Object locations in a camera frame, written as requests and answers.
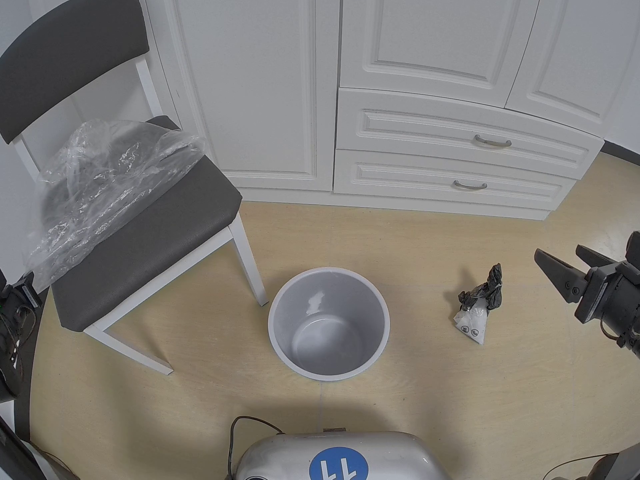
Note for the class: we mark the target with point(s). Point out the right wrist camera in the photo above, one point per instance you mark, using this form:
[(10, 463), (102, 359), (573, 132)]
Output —
[(634, 248)]

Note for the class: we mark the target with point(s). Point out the white trash bin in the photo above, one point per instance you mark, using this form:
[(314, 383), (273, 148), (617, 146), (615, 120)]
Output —
[(330, 328)]

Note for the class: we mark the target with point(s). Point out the clear plastic bag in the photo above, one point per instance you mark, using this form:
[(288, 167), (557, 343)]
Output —
[(100, 193)]

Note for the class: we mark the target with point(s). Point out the white wardrobe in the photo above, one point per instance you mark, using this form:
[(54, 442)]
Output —
[(425, 43)]

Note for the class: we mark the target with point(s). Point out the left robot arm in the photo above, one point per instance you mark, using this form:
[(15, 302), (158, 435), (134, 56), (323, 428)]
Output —
[(10, 363)]

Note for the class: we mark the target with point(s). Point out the white chair with grey cushions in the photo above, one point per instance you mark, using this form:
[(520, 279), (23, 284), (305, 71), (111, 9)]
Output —
[(150, 248)]

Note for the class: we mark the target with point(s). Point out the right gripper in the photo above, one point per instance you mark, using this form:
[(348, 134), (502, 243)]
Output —
[(610, 298)]

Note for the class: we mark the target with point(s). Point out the black plastic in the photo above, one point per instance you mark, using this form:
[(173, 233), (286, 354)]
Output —
[(487, 288)]

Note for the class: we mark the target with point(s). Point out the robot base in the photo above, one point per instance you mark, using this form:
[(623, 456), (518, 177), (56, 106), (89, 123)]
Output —
[(400, 458)]

